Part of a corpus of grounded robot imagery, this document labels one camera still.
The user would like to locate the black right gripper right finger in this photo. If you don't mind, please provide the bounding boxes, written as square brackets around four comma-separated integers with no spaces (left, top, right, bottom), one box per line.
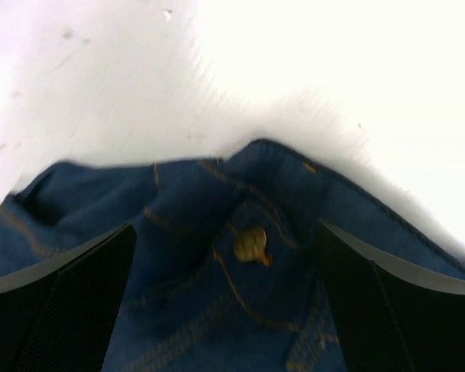
[317,222,465,371]

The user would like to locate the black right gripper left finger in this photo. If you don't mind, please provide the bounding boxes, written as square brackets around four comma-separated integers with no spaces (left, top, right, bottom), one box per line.
[0,224,136,371]

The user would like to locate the dark blue denim trousers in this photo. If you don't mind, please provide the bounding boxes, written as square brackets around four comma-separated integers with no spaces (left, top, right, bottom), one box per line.
[0,140,465,371]

